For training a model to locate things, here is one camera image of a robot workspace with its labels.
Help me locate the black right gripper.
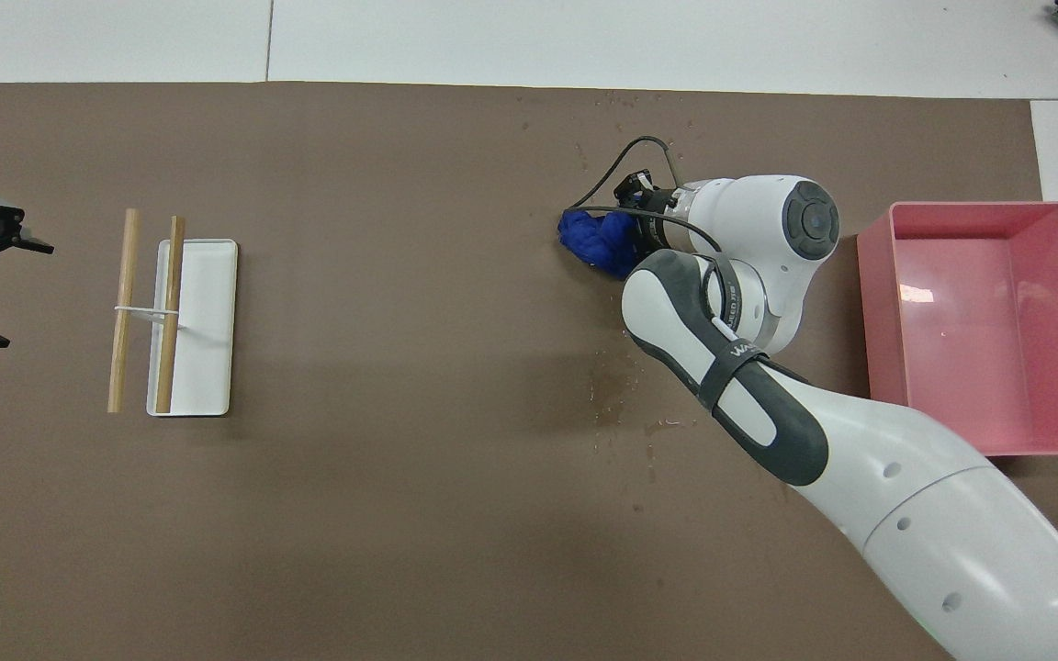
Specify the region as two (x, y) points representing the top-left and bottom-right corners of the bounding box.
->
(613, 169), (679, 256)

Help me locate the blue towel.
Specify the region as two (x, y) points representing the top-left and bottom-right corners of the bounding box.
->
(557, 208), (647, 282)

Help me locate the white towel rack base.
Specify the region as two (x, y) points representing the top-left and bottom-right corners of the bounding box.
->
(146, 239), (239, 418)

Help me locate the long wooden rack rod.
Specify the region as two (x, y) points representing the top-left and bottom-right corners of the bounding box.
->
(107, 208), (141, 414)

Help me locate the pink plastic bin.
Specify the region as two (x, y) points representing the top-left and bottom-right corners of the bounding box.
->
(856, 201), (1058, 458)

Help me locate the brown table mat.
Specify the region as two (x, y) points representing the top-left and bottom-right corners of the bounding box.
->
(0, 81), (1058, 661)

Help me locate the white rack rod bracket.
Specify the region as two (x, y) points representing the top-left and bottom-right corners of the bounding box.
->
(114, 303), (210, 342)

